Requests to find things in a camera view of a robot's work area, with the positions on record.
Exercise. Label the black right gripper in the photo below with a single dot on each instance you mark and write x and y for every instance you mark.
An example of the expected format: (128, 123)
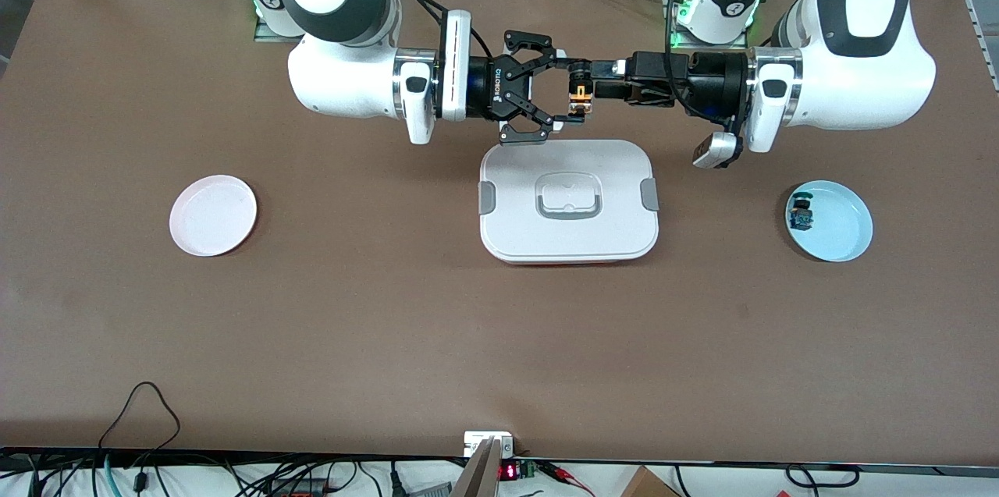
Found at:
(485, 88)

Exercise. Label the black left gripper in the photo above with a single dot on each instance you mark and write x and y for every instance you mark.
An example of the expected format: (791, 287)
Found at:
(706, 83)

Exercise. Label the orange push-button switch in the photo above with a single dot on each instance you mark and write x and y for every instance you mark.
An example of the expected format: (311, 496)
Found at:
(580, 97)

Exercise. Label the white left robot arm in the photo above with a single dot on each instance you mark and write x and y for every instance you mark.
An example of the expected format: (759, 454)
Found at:
(858, 83)

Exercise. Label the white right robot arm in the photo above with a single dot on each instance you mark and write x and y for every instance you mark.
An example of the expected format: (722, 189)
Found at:
(343, 83)

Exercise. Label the white lidded box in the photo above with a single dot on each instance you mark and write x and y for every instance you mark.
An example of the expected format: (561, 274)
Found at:
(568, 169)

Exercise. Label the light blue round plate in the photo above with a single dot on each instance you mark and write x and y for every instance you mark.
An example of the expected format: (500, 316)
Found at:
(839, 224)

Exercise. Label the pink round plate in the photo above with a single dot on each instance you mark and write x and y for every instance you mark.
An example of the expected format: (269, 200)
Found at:
(212, 216)

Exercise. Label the white mounting block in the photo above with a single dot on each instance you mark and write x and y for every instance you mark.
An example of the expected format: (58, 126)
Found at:
(478, 440)

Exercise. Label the red digit display module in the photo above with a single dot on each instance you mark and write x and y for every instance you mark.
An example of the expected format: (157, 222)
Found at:
(509, 471)

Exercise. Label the aluminium bar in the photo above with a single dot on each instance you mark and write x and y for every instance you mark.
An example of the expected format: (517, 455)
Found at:
(478, 473)

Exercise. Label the brown cardboard piece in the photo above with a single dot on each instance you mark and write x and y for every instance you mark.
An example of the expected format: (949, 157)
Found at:
(648, 484)

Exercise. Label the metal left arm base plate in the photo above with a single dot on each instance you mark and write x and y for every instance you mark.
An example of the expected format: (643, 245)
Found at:
(670, 13)

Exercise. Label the green push-button switch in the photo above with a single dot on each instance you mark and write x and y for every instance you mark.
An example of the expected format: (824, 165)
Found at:
(801, 214)

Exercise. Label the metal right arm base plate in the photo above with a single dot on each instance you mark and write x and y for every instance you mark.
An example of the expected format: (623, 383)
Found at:
(261, 30)

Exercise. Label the aluminium frame profile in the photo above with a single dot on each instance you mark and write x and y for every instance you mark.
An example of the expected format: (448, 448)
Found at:
(974, 5)

